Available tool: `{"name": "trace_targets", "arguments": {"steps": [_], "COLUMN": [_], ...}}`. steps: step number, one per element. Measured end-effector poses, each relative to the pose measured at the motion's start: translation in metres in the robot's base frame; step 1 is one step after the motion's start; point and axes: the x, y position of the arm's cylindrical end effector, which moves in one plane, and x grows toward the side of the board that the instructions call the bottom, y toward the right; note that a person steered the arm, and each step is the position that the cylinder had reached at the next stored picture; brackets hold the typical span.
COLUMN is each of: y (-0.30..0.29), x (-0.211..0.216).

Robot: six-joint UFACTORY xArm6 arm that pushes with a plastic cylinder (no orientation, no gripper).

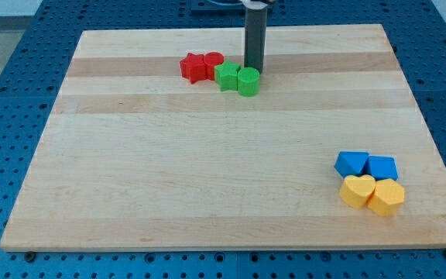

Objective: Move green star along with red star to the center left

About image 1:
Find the green star block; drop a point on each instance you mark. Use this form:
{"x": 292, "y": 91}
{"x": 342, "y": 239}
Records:
{"x": 226, "y": 75}

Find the red star block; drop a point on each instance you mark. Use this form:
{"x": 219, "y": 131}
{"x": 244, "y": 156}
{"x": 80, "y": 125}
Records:
{"x": 193, "y": 68}

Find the green cylinder block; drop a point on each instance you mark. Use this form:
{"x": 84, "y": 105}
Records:
{"x": 248, "y": 81}

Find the red cylinder block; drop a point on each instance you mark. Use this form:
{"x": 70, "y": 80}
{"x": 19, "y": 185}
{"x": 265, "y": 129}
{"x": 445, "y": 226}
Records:
{"x": 211, "y": 60}

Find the light wooden board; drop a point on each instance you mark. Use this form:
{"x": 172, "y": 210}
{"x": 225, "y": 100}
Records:
{"x": 134, "y": 157}

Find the blue triangular block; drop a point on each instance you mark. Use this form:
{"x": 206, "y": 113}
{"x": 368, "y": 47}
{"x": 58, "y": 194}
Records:
{"x": 350, "y": 162}

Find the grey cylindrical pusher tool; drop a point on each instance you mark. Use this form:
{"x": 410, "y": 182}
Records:
{"x": 255, "y": 33}

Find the yellow heart block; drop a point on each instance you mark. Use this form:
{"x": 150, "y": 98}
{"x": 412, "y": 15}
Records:
{"x": 355, "y": 191}

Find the blue cube block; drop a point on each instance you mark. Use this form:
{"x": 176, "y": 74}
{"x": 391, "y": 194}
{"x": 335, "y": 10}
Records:
{"x": 381, "y": 168}

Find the yellow hexagon block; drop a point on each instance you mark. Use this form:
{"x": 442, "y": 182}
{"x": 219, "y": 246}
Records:
{"x": 387, "y": 197}

